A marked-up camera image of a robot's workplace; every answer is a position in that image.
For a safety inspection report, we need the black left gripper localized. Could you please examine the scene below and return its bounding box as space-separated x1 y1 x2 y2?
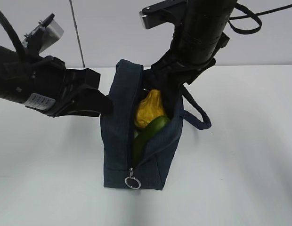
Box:
18 56 113 117

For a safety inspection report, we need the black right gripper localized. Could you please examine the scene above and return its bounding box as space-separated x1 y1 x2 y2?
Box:
151 30 229 92

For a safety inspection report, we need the dark navy fabric lunch bag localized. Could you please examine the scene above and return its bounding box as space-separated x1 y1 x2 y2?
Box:
100 59 211 190

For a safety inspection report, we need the yellow pear-shaped gourd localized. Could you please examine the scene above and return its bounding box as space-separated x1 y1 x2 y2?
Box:
134 89 167 129

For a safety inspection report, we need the green cucumber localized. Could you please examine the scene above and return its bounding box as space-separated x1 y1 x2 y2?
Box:
131 115 170 167

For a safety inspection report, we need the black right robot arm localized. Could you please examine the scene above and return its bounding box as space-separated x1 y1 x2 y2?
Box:
151 0 237 89

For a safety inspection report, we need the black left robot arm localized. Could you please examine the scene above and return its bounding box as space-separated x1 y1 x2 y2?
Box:
0 46 113 118

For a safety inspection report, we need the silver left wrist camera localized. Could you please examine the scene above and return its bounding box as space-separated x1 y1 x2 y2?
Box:
22 13 64 56

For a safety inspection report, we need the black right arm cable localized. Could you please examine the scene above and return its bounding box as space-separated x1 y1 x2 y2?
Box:
227 0 292 36

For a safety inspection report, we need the silver zipper pull ring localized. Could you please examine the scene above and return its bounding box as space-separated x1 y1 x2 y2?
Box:
124 167 141 189

